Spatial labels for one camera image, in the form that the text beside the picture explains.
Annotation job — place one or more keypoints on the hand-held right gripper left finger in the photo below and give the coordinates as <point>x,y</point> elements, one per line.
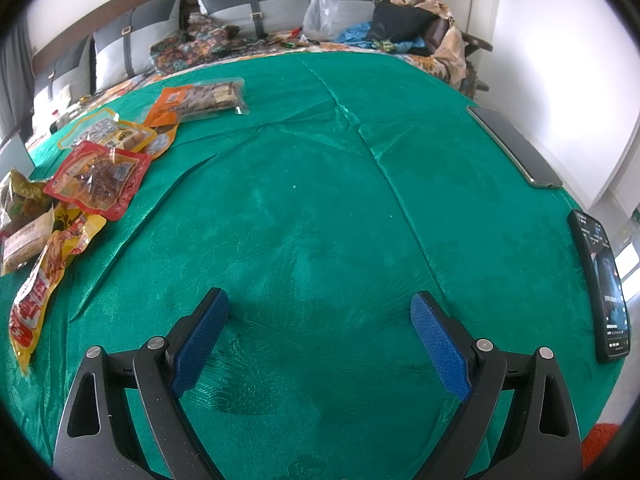
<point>200,345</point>

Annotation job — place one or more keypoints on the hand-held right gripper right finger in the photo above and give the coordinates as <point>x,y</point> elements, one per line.
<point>440,350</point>

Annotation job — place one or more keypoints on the orange snack packet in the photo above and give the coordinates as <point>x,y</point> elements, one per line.
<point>175,105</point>

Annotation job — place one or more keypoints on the yellow and red snack packet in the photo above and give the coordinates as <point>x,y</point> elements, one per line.
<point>40,290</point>

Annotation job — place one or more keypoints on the clear packet of brown cake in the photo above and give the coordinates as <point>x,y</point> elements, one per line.
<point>22,242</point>

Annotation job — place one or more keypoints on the black bag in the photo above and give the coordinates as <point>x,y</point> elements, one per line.
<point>400,20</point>

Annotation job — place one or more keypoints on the black phone with lit screen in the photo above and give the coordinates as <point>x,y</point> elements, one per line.
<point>602,290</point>

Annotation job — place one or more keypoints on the blue cloth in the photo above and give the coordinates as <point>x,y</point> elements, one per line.
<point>355,35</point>

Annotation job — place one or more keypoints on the golden crinkled snack packet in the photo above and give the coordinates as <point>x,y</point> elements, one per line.
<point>20,195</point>

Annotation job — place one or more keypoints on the small red and green wrappers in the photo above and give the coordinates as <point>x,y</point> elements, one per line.
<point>290,40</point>

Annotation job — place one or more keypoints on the grey curtain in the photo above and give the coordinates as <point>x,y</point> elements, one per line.
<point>12,75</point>

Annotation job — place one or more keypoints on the yellow-edged clear peanut packet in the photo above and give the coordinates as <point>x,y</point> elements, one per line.
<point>107,132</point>

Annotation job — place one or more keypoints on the clear plastic bag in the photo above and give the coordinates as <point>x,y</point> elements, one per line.
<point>322,15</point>

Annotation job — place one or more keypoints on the beige patterned cloth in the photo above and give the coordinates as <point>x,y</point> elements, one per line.
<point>450,45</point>

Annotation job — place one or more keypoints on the orange cloth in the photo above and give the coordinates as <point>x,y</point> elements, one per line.
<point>600,450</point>

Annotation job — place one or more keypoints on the dark floral blanket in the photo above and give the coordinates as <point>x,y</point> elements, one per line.
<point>190,47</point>

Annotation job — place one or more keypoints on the dark brown chair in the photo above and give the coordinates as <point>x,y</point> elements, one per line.
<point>477,42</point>

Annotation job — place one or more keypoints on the slim dark phone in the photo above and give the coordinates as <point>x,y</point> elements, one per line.
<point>515,147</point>

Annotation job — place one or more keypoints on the green satin table cloth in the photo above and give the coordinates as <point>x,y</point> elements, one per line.
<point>310,210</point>

